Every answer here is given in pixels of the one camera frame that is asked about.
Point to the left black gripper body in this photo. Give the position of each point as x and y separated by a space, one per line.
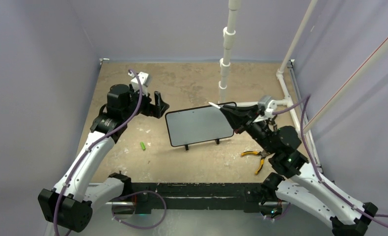
128 111

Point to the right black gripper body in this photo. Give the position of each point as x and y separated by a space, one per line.
258 131

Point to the white whiteboard marker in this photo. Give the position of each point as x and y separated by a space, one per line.
214 105

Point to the small black-framed whiteboard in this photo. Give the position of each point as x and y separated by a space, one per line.
197 125

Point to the green marker cap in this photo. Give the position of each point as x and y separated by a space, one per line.
142 145

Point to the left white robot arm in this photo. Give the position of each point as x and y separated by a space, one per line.
70 203

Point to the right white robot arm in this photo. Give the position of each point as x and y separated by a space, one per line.
300 180

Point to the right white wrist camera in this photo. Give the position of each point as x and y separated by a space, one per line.
267 106

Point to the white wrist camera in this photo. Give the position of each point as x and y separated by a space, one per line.
144 78
267 106

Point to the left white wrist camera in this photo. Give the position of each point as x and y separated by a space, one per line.
144 78

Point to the white PVC pipe frame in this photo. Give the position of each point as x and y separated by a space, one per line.
228 40

